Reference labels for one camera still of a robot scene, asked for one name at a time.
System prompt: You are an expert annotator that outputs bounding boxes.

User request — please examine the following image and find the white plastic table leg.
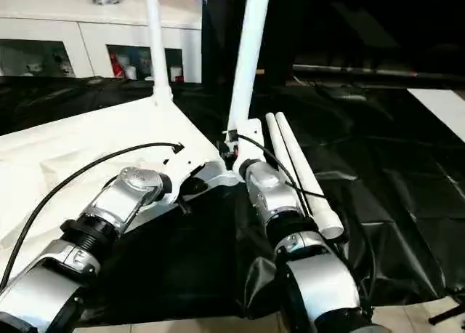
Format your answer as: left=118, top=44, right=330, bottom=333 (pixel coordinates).
left=274, top=111, right=344, bottom=240
left=264, top=111, right=312, bottom=204
left=142, top=0, right=173, bottom=108
left=226, top=0, right=274, bottom=145

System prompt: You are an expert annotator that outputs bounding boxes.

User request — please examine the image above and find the white plastic table top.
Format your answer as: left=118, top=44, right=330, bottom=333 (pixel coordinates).
left=0, top=87, right=242, bottom=276

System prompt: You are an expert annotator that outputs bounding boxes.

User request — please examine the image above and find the black speaker box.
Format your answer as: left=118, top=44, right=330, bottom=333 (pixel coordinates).
left=201, top=0, right=298, bottom=89

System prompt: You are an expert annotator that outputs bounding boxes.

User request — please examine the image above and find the red packet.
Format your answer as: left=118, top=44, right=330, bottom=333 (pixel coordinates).
left=110, top=51, right=124, bottom=79

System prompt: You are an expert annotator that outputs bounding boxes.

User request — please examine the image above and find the black plastic mat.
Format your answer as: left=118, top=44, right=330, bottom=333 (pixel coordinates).
left=0, top=74, right=465, bottom=329

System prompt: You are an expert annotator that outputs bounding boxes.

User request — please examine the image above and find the black television edge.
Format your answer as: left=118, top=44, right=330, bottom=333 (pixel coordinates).
left=291, top=63, right=465, bottom=82

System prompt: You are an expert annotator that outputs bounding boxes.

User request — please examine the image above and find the white glass-door cabinet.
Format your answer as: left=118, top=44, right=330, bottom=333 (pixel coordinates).
left=0, top=0, right=204, bottom=84

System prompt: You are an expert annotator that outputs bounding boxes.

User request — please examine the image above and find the white flat board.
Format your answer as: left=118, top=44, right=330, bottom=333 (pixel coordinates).
left=405, top=88, right=465, bottom=156

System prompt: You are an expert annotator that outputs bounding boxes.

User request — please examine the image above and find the black metal stand leg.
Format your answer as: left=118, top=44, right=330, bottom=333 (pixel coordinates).
left=427, top=302, right=465, bottom=326

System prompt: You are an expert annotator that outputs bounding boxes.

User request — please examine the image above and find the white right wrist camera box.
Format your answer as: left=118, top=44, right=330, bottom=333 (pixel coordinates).
left=231, top=117, right=263, bottom=174

